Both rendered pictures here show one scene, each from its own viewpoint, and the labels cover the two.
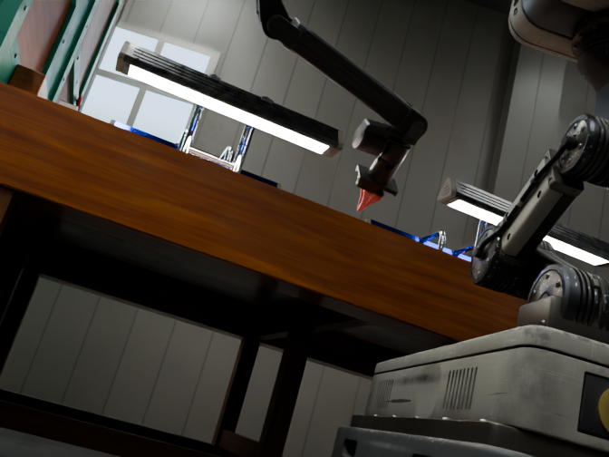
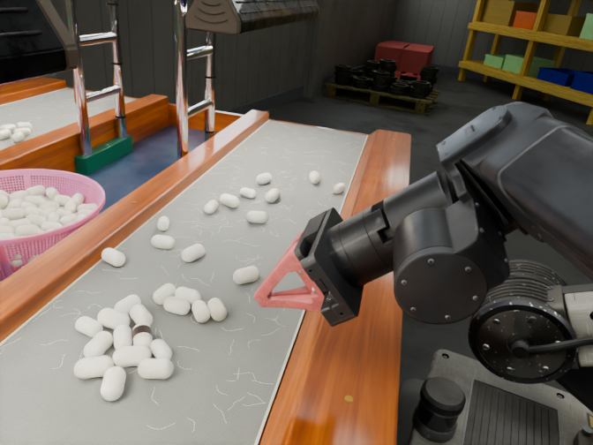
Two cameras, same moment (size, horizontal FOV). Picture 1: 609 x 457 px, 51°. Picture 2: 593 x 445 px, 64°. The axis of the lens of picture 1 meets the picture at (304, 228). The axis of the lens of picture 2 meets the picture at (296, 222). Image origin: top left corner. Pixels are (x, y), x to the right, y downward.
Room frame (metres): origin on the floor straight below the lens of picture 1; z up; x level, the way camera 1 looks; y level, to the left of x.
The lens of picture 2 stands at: (1.28, 0.20, 1.11)
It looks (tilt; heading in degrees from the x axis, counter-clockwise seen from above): 27 degrees down; 296
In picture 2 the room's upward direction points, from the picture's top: 6 degrees clockwise
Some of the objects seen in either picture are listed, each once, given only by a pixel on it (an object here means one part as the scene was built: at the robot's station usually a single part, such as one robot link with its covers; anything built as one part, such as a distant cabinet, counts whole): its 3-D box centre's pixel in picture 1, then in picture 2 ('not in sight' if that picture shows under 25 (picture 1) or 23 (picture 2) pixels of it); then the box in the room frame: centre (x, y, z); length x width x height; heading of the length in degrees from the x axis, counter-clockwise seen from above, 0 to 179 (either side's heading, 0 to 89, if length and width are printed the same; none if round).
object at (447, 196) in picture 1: (532, 222); (272, 2); (1.82, -0.66, 1.08); 0.62 x 0.08 x 0.07; 106
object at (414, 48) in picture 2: not in sight; (403, 61); (3.39, -7.10, 0.22); 1.21 x 0.87 x 0.44; 94
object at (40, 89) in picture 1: (29, 110); not in sight; (1.37, 0.67, 0.83); 0.30 x 0.06 x 0.07; 16
